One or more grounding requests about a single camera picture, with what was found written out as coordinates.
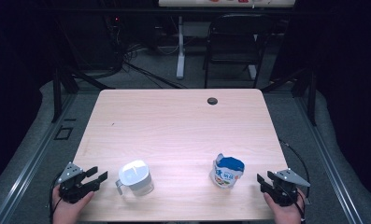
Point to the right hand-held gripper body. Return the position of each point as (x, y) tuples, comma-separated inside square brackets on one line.
[(282, 191)]

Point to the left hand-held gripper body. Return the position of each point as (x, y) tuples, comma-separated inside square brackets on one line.
[(73, 189)]

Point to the clear container with white lid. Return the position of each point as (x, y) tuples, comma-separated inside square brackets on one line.
[(135, 177)]

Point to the blue and white pouch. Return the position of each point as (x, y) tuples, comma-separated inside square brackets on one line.
[(226, 172)]

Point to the person's right hand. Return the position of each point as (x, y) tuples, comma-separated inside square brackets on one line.
[(286, 214)]

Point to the person's left hand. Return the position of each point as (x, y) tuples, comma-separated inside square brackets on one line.
[(68, 213)]

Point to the dark round table grommet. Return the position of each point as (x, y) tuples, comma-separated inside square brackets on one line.
[(212, 101)]

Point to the white desk leg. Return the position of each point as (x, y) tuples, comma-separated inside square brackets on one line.
[(180, 56), (252, 71)]

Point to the black folding chair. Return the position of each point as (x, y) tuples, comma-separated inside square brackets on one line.
[(233, 49)]

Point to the aluminium rail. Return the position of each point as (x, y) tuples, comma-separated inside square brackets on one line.
[(326, 158), (33, 158)]

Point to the black frame post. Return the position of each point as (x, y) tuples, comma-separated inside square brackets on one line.
[(312, 99), (57, 96)]

